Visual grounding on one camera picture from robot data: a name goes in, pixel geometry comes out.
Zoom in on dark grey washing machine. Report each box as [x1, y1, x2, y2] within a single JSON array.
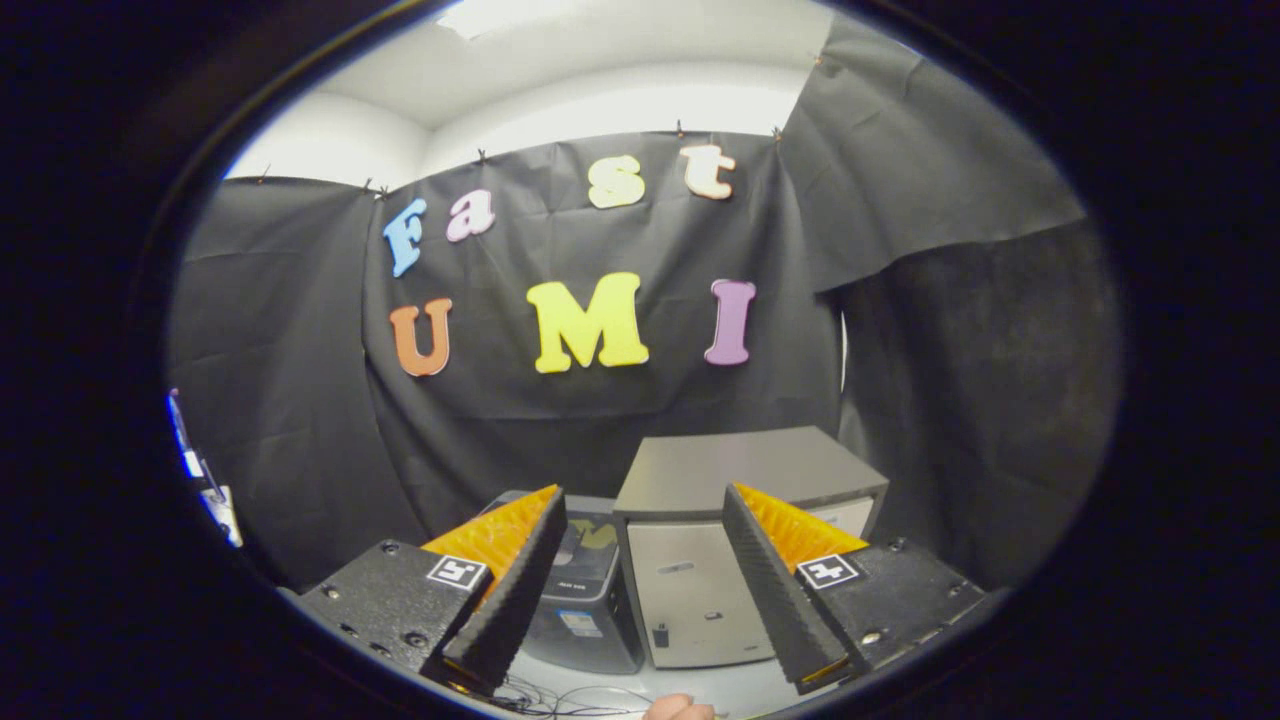
[[483, 490, 647, 677]]

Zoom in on grey metal cabinet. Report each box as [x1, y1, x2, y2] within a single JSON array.
[[612, 425, 891, 670]]

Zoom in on thin black cable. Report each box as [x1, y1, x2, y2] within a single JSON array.
[[488, 674, 657, 720]]

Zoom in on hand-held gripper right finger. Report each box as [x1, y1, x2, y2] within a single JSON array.
[[722, 483, 991, 697]]

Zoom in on black backdrop cloth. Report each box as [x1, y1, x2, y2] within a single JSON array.
[[165, 15, 1121, 593]]

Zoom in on ceiling light panel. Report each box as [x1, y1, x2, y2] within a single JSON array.
[[435, 0, 593, 42]]

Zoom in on white object with blue edge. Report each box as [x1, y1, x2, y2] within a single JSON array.
[[167, 388, 245, 549]]

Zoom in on transparent dark washing machine lid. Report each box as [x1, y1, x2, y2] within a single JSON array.
[[488, 490, 623, 601]]

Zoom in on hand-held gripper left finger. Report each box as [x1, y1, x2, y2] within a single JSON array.
[[290, 485, 569, 697]]

